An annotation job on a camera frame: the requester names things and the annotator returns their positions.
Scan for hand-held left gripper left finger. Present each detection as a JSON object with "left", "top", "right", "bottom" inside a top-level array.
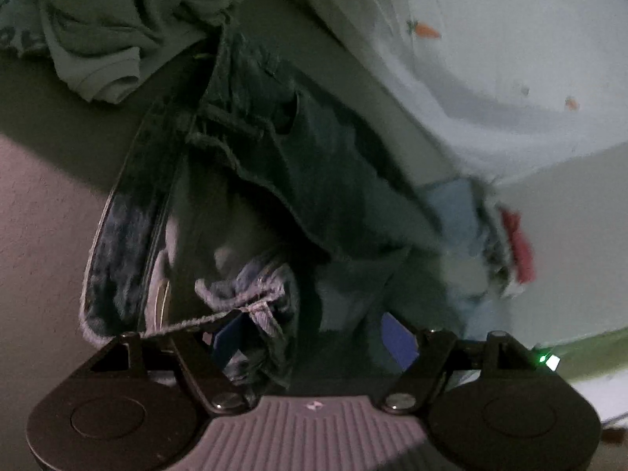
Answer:
[{"left": 91, "top": 313, "right": 247, "bottom": 414}]

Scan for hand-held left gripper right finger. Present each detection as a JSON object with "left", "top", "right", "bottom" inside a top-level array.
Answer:
[{"left": 380, "top": 311, "right": 537, "bottom": 414}]

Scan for dark blue denim jeans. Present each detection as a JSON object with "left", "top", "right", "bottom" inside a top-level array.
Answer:
[{"left": 81, "top": 24, "right": 491, "bottom": 393}]

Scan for white folded cloth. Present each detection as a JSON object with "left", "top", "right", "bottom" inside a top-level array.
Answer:
[{"left": 442, "top": 248, "right": 523, "bottom": 305}]

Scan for light blue folded cloth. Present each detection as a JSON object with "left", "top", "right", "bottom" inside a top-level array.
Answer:
[{"left": 422, "top": 179, "right": 494, "bottom": 258}]

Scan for red folded cloth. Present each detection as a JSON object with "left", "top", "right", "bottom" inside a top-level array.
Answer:
[{"left": 498, "top": 207, "right": 537, "bottom": 286}]

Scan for white bed sheet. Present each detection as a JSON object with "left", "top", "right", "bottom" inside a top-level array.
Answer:
[{"left": 216, "top": 0, "right": 628, "bottom": 190}]

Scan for grey-green t-shirt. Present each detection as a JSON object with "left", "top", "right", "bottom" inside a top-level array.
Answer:
[{"left": 0, "top": 0, "right": 263, "bottom": 105}]

